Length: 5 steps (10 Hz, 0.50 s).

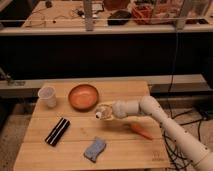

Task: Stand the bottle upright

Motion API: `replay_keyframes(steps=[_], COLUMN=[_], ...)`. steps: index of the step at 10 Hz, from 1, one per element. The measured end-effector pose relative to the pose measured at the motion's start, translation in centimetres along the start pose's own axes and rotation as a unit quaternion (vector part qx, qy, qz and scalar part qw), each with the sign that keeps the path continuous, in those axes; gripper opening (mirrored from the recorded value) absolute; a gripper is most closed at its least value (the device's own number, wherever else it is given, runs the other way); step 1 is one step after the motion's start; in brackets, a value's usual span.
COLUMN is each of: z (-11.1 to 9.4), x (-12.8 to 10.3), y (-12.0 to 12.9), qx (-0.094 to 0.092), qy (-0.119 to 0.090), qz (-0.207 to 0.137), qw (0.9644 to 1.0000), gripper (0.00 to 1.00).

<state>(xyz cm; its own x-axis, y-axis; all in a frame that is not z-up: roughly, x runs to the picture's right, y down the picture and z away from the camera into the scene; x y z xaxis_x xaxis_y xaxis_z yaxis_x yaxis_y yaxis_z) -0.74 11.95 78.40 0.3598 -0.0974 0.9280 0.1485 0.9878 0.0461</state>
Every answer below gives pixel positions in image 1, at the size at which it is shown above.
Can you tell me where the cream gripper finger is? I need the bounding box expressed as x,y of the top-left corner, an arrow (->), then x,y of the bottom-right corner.
102,117 -> 116,121
99,102 -> 115,106

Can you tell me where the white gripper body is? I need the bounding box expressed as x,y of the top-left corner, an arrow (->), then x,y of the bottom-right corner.
112,100 -> 139,119

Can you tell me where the clear plastic bottle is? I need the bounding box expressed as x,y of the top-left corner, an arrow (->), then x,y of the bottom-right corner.
95,105 -> 113,120

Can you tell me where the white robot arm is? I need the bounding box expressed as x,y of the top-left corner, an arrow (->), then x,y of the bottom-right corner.
96,96 -> 213,171

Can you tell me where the orange wooden bowl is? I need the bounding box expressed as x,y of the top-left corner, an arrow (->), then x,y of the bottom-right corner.
68,84 -> 99,111

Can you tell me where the orange carrot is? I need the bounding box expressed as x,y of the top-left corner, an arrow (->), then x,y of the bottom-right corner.
130,123 -> 153,140

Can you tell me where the blue sponge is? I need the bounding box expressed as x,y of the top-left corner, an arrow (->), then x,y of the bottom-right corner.
84,137 -> 106,163

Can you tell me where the black striped rectangular block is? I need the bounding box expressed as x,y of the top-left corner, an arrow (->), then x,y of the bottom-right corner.
45,118 -> 70,146

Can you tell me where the translucent plastic cup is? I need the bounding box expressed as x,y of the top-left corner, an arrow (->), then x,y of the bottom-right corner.
38,86 -> 57,108

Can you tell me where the black object on bench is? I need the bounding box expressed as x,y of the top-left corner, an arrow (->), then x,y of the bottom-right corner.
107,10 -> 131,26

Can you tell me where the orange basket on bench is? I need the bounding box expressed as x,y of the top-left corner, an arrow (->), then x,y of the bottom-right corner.
131,5 -> 154,25

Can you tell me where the metal clamp at left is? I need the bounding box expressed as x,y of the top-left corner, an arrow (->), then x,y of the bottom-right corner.
0,67 -> 25,86

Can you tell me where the black cable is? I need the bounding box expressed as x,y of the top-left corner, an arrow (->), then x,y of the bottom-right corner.
162,30 -> 213,171

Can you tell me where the grey metal post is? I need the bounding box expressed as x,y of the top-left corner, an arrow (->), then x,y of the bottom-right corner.
83,0 -> 93,31

